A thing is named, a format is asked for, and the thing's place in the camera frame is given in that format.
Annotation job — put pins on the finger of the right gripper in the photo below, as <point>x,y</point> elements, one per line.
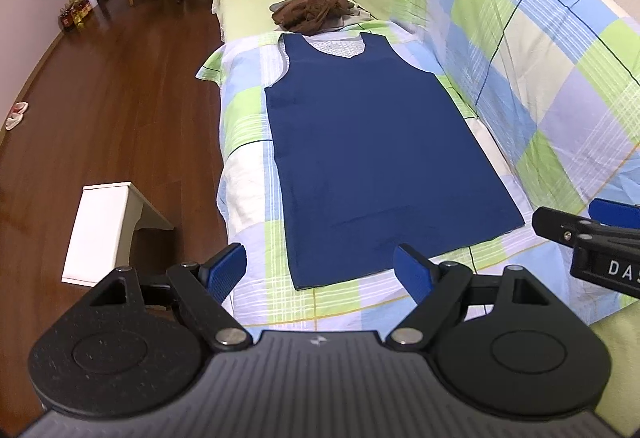
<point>567,229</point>
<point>615,214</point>

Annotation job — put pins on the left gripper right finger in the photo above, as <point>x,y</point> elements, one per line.
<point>443,294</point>

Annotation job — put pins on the bottles on floor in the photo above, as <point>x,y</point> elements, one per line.
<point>73,14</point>

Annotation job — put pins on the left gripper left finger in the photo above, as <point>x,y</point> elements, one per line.
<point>195,293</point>

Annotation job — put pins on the pink slipper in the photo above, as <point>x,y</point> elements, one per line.
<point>16,115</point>

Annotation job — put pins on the brown crumpled garment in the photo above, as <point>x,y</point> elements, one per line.
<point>310,17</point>

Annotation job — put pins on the grey folded garment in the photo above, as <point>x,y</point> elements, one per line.
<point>355,15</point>

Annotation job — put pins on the white small stool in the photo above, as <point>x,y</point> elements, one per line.
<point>103,230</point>

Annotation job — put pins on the navy blue sleeveless shirt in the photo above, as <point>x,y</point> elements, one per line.
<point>372,153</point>

